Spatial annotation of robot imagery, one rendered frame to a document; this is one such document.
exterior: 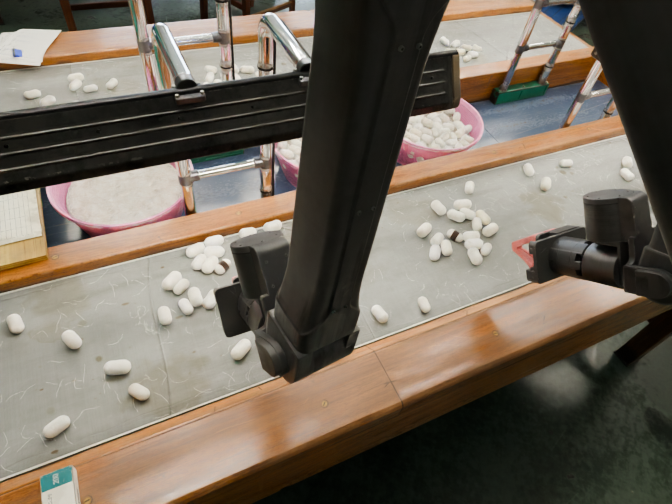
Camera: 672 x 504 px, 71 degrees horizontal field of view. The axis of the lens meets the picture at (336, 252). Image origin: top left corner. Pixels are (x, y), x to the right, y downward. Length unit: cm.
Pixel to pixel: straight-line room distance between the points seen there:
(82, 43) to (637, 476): 199
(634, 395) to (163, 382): 159
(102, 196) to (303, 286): 71
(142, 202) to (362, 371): 54
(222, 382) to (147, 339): 14
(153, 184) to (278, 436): 58
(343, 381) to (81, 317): 43
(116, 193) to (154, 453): 54
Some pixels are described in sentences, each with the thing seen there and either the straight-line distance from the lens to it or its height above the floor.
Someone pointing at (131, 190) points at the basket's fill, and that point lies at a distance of 104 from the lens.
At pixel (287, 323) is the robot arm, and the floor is 107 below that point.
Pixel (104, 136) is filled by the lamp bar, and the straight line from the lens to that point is 58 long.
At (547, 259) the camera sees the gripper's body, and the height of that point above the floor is 92.
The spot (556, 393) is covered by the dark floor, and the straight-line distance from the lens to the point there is 180.
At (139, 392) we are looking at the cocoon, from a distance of 75.
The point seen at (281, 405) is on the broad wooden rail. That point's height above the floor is 77.
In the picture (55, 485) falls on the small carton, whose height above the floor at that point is 79.
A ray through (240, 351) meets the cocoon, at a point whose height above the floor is 76.
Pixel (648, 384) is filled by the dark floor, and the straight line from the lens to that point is 201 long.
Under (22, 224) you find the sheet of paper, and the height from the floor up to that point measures 78.
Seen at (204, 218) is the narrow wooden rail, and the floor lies 76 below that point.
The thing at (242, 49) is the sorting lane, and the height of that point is 74.
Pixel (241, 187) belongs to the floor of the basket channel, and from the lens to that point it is 110.
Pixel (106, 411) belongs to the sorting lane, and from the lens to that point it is 77.
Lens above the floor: 142
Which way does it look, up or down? 50 degrees down
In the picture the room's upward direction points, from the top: 10 degrees clockwise
